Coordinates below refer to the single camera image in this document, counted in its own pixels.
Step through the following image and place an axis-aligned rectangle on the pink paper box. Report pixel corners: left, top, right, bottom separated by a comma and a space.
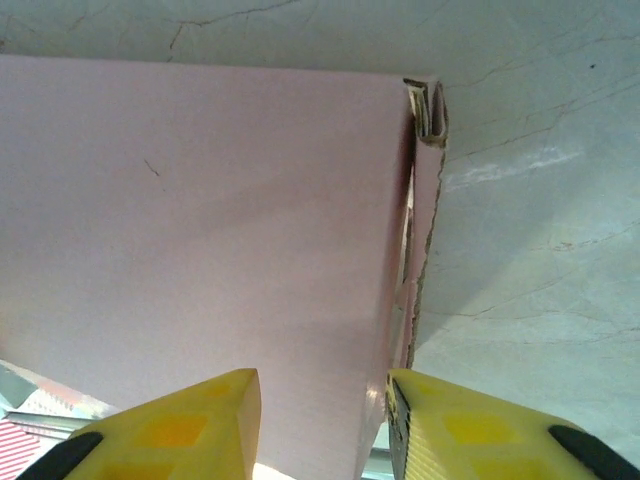
0, 53, 449, 480

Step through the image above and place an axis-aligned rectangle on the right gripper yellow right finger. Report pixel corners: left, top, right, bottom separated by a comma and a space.
385, 368, 640, 480

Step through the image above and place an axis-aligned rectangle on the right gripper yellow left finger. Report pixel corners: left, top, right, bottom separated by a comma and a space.
17, 368, 263, 480

